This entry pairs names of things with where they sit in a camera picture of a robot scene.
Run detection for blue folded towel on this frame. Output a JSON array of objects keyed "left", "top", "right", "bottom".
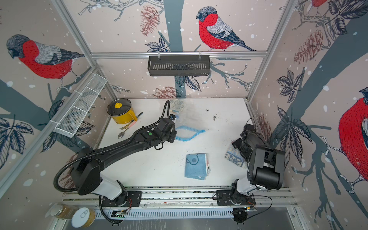
[{"left": 185, "top": 153, "right": 210, "bottom": 180}]

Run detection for glass jar amber content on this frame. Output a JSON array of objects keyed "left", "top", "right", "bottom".
[{"left": 45, "top": 203, "right": 79, "bottom": 219}]

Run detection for white mesh wall basket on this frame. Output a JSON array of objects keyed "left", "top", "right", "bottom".
[{"left": 53, "top": 72, "right": 107, "bottom": 138}]

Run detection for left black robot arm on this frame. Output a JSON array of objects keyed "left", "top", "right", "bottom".
[{"left": 71, "top": 114, "right": 177, "bottom": 200}]

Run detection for clear vacuum bag blue zip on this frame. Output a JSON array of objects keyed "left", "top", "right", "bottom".
[{"left": 173, "top": 99, "right": 214, "bottom": 142}]

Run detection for yellow pot with lid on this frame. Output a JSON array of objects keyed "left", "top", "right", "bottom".
[{"left": 106, "top": 98, "right": 138, "bottom": 125}]

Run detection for black wire shelf basket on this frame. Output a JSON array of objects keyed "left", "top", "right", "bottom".
[{"left": 148, "top": 55, "right": 210, "bottom": 77}]

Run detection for pink handled fork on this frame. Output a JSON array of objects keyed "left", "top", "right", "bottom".
[{"left": 120, "top": 120, "right": 135, "bottom": 130}]

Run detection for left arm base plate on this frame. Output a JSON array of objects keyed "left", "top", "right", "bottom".
[{"left": 102, "top": 191, "right": 142, "bottom": 208}]

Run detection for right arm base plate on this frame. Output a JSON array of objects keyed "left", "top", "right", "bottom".
[{"left": 215, "top": 190, "right": 256, "bottom": 206}]

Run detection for tin can white lid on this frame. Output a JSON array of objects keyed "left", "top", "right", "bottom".
[{"left": 71, "top": 208, "right": 96, "bottom": 228}]

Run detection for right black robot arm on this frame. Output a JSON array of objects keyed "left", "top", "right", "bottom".
[{"left": 230, "top": 124, "right": 285, "bottom": 204}]

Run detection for metal spoon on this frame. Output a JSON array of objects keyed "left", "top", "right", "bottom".
[{"left": 118, "top": 127, "right": 129, "bottom": 139}]

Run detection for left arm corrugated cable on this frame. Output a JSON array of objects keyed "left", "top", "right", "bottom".
[{"left": 53, "top": 100, "right": 172, "bottom": 193}]

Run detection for cream towel blue faces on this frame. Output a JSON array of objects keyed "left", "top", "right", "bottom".
[{"left": 170, "top": 99, "right": 186, "bottom": 115}]

